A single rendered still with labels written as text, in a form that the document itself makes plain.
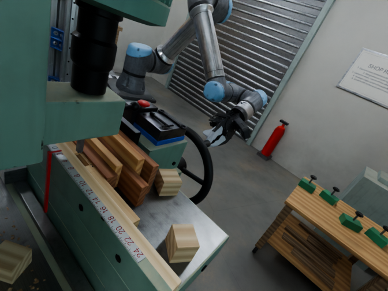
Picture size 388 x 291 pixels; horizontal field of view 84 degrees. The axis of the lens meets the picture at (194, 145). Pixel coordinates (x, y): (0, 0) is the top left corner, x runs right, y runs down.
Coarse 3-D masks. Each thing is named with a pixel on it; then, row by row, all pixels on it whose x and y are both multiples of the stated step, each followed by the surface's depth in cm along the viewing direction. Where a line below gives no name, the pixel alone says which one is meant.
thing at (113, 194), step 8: (72, 144) 42; (88, 160) 40; (96, 176) 38; (104, 184) 37; (112, 192) 36; (120, 200) 35; (128, 208) 34; (128, 216) 33; (136, 216) 34; (136, 224) 34
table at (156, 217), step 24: (120, 192) 42; (72, 216) 36; (144, 216) 39; (168, 216) 41; (192, 216) 44; (216, 240) 41; (96, 264) 33; (168, 264) 33; (192, 264) 35; (120, 288) 30
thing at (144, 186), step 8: (104, 144) 44; (112, 152) 43; (120, 160) 42; (128, 168) 41; (120, 176) 41; (128, 176) 40; (136, 176) 40; (120, 184) 42; (128, 184) 40; (136, 184) 39; (144, 184) 39; (128, 192) 41; (136, 192) 39; (144, 192) 40; (136, 200) 40
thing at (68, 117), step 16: (48, 96) 29; (64, 96) 30; (80, 96) 32; (96, 96) 34; (112, 96) 36; (48, 112) 28; (64, 112) 30; (80, 112) 32; (96, 112) 34; (112, 112) 36; (48, 128) 30; (64, 128) 31; (80, 128) 33; (96, 128) 36; (112, 128) 38; (48, 144) 31
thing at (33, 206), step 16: (0, 176) 45; (16, 176) 44; (32, 192) 45; (32, 208) 42; (48, 224) 40; (48, 240) 38; (64, 256) 37; (64, 272) 35; (80, 272) 36; (80, 288) 34
